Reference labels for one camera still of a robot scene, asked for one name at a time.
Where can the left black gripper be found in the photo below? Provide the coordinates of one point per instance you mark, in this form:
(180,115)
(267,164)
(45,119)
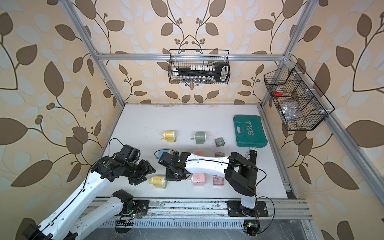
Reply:
(146,169)

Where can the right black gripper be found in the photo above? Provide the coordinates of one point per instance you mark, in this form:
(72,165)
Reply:
(169,177)

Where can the blue pencil sharpener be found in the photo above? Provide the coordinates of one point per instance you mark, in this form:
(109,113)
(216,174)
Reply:
(161,152)

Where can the pink sharpener row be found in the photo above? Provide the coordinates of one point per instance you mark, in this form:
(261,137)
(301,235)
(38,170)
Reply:
(198,179)
(200,152)

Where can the yellow sharpener top row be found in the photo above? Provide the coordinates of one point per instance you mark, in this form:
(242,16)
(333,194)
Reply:
(169,136)

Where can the green pencil sharpener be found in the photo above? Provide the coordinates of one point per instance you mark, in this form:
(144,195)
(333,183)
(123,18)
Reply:
(199,138)

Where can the grey green tray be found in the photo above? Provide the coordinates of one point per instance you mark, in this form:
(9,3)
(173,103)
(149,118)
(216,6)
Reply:
(219,142)

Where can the brown pink tray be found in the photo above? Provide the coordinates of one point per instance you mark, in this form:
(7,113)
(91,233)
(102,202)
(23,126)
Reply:
(219,154)

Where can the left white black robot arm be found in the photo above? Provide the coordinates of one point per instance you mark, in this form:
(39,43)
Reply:
(66,223)

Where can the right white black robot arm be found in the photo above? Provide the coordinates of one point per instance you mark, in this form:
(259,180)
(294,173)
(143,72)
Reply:
(240,172)

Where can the pink sharpener bottom row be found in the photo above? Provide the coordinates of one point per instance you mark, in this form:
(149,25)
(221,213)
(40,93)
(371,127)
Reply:
(198,179)

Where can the pink tray bottom row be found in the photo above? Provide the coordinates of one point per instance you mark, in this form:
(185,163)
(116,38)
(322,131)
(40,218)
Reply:
(218,181)

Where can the green plastic tool case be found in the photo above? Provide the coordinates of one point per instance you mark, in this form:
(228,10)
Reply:
(249,131)

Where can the clear plastic bag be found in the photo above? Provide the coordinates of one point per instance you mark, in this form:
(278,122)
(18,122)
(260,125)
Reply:
(291,109)

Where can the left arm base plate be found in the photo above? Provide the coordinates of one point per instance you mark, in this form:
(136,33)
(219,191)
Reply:
(139,207)

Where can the aluminium front rail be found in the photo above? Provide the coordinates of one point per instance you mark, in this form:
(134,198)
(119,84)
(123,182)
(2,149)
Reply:
(187,209)

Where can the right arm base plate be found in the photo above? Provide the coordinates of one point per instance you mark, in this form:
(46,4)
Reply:
(236,209)

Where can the black socket rail on table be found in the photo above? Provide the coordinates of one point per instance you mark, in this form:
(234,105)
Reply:
(251,155)

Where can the black wire basket back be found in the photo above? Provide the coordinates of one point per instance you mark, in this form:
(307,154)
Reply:
(193,57)

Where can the black wire basket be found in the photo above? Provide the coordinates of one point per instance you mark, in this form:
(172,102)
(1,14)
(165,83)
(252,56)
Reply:
(314,105)
(193,57)

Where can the black socket holder rail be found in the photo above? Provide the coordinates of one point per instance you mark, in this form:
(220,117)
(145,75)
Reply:
(218,73)

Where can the black wire basket right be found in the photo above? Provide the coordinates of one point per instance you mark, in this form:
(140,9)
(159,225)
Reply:
(314,105)

